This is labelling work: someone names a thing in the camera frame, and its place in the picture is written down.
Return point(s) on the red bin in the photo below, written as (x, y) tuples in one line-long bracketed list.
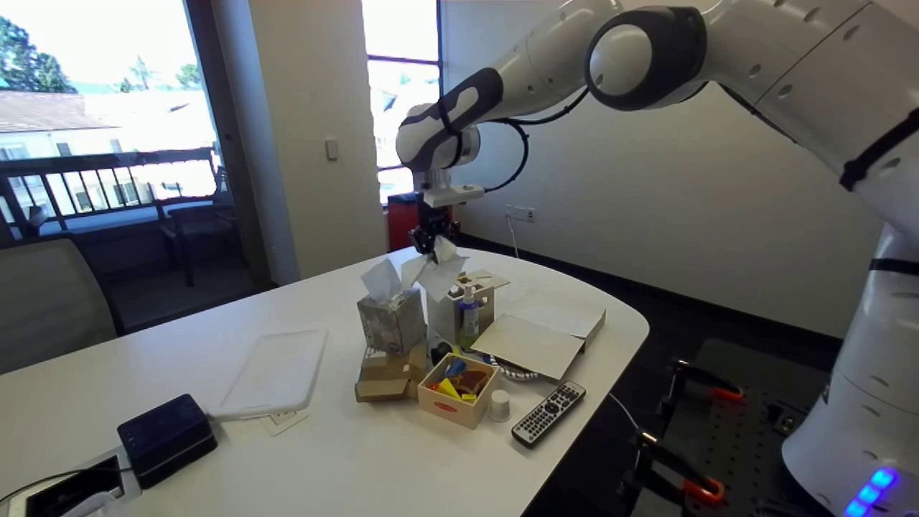
[(400, 226)]

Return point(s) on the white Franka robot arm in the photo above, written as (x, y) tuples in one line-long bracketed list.
[(813, 75)]

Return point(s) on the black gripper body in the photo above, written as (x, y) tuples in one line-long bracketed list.
[(434, 222)]

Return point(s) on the white light switch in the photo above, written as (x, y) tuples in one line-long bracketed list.
[(332, 147)]

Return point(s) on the wooden shape sorter box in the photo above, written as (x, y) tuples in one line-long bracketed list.
[(477, 305)]

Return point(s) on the folded white tissue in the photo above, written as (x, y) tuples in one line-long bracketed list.
[(381, 276)]

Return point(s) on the wooden tray with coloured blocks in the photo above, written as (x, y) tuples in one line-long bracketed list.
[(458, 391)]

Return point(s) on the white wall outlet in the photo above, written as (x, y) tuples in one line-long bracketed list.
[(527, 216)]

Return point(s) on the grey office chair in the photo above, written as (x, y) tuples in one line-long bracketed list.
[(48, 302)]

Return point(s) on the black balcony railing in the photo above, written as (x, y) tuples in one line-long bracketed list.
[(95, 161)]

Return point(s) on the dark balcony chair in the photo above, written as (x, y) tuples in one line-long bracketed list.
[(197, 226)]

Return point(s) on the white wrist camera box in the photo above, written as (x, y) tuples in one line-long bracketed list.
[(456, 194)]

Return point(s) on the black remote control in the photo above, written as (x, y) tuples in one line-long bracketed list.
[(546, 414)]

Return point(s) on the small bottle with blue cap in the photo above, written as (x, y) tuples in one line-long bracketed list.
[(467, 321)]

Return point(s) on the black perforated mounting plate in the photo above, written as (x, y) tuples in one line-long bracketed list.
[(757, 384)]

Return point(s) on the black rectangular box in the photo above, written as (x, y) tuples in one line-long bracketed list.
[(168, 437)]

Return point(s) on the small white cylinder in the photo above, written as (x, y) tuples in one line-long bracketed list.
[(500, 403)]

